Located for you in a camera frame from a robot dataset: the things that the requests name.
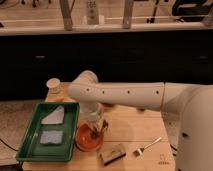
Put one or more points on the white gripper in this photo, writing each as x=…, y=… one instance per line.
x=95, y=121

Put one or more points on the dark grapes bunch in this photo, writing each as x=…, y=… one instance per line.
x=95, y=133

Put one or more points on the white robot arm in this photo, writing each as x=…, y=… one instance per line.
x=192, y=102

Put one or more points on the red bowl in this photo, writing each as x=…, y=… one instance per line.
x=85, y=142

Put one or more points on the silver fork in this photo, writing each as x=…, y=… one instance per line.
x=140, y=151

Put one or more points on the green plastic tray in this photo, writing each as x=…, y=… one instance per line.
x=31, y=148

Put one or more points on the black cabinet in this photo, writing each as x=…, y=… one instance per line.
x=28, y=61

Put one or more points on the white remote control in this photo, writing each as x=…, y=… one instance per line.
x=92, y=12

